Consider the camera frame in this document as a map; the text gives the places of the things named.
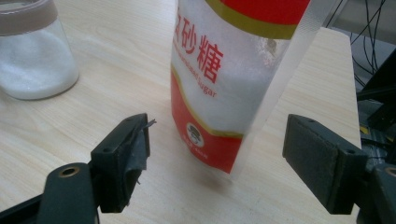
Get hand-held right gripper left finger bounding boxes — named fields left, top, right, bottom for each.
left=90, top=112, right=157, bottom=215

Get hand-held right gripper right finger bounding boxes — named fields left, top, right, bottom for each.
left=281, top=113, right=370, bottom=216

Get clear glass jar with lid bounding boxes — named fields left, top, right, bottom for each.
left=0, top=0, right=80, bottom=101

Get red and white sugar bag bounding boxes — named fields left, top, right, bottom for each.
left=170, top=0, right=339, bottom=181

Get black metal stand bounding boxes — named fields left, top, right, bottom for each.
left=355, top=46, right=396, bottom=132

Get bundle of black cables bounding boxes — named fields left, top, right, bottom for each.
left=349, top=0, right=396, bottom=90

